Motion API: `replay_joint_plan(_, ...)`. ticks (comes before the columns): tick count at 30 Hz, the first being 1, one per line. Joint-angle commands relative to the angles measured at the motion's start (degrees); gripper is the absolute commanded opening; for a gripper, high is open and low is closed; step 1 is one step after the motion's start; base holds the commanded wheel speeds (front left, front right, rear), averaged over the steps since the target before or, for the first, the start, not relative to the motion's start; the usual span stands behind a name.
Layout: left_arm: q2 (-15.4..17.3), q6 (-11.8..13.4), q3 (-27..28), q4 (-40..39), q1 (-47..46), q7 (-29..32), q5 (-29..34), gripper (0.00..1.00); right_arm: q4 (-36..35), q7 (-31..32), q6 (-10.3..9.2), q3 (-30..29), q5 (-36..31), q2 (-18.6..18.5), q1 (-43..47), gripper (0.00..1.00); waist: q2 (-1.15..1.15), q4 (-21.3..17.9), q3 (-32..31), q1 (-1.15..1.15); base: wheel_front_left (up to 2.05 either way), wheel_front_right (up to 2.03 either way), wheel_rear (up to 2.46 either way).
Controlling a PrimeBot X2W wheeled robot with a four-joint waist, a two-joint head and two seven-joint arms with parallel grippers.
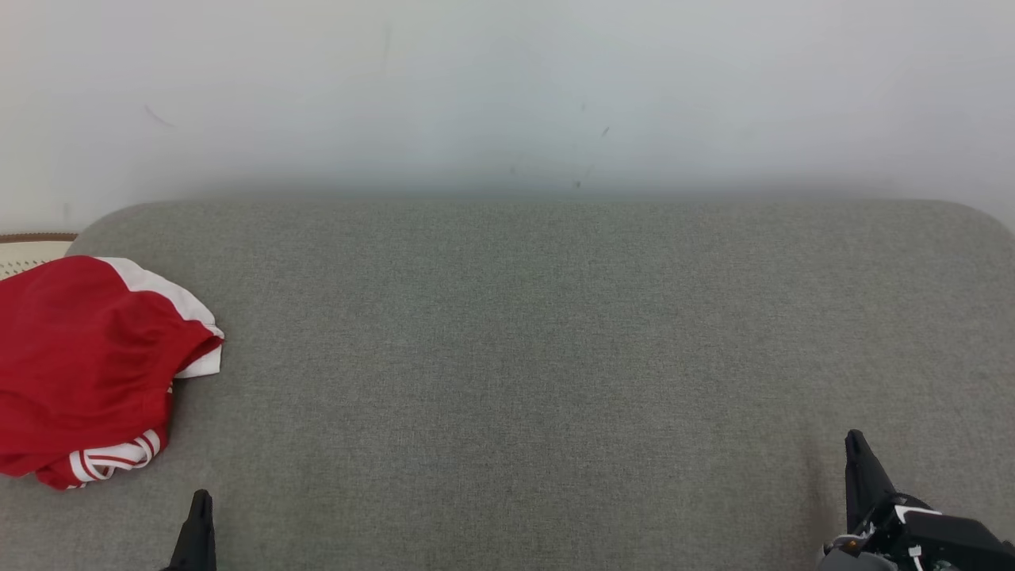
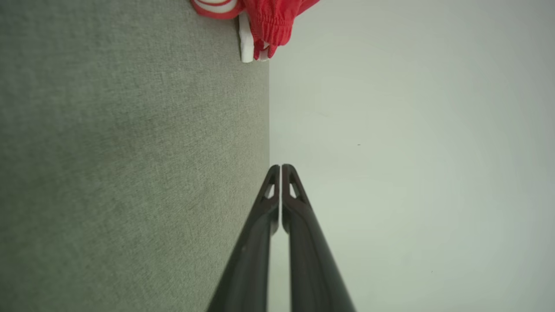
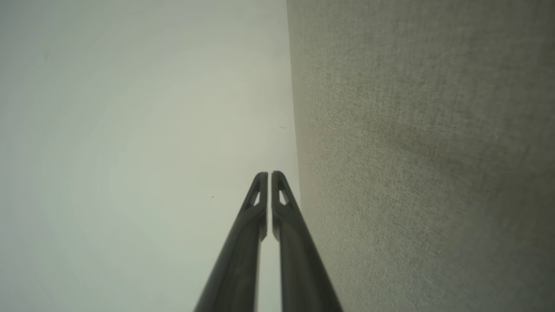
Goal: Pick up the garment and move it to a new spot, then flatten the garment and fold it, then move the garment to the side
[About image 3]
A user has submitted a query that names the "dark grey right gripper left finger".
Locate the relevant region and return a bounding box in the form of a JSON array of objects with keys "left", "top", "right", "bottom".
[{"left": 194, "top": 172, "right": 268, "bottom": 312}]

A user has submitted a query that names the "grey fabric sofa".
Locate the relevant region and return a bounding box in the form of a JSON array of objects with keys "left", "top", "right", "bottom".
[{"left": 286, "top": 0, "right": 555, "bottom": 312}]

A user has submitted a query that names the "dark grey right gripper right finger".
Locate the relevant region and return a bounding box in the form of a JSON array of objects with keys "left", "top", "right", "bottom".
[{"left": 272, "top": 171, "right": 343, "bottom": 312}]

